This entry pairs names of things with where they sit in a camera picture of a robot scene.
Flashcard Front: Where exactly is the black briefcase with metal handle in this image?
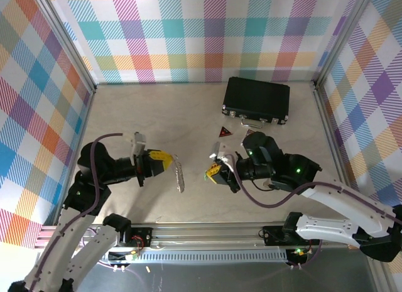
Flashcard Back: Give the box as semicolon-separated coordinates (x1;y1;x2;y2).
220;76;291;129

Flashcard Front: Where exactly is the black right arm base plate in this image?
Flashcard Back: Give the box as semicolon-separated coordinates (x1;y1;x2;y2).
262;225;325;247

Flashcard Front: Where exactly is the aluminium corner post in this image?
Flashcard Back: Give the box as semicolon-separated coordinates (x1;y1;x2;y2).
312;0;378;87
30;0;97;92

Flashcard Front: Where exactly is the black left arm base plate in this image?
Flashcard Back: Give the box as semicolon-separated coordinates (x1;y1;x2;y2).
124;226;154;249

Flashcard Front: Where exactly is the aluminium side rail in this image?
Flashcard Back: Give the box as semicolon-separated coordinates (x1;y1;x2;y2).
312;83;376;225
53;86;97;226

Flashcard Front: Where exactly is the silver keyring with chain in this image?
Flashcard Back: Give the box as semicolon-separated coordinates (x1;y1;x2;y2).
169;153;187;195

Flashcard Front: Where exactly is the grey slotted cable duct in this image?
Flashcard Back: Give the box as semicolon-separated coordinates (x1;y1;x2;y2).
107;249;289;265

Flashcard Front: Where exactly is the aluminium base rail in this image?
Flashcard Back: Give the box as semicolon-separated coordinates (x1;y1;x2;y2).
35;222;383;251

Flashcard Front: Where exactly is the grey metal sheet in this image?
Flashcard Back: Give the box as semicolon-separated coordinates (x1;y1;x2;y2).
75;262;379;292

